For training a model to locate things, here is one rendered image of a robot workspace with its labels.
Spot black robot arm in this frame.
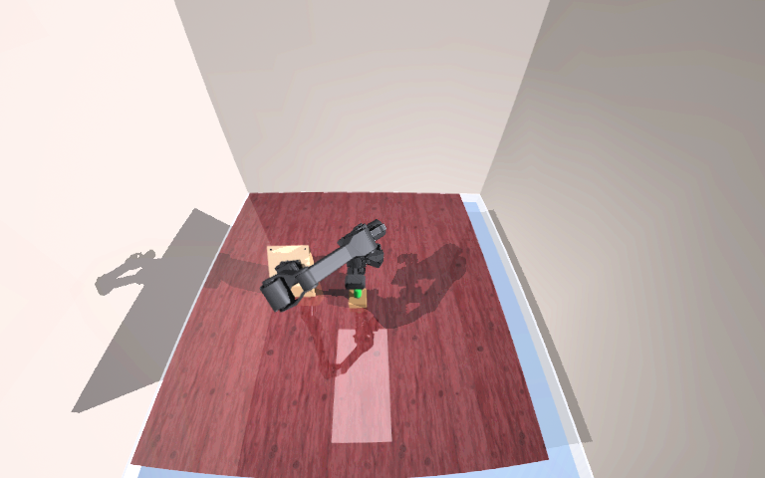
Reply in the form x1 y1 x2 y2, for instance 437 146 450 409
260 219 386 313

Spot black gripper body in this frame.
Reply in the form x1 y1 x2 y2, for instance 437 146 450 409
345 257 366 290

